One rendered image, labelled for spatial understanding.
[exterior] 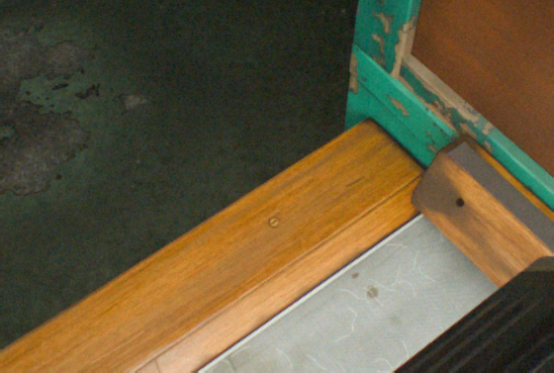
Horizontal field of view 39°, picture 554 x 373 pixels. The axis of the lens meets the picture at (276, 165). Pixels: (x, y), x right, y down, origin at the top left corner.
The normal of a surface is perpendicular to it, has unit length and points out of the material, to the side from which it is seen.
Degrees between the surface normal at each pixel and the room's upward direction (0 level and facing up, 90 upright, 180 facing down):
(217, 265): 0
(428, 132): 90
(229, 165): 0
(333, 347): 0
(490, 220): 67
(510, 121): 90
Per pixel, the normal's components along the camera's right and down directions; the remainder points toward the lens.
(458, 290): -0.01, -0.56
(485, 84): -0.80, 0.50
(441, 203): -0.62, 0.38
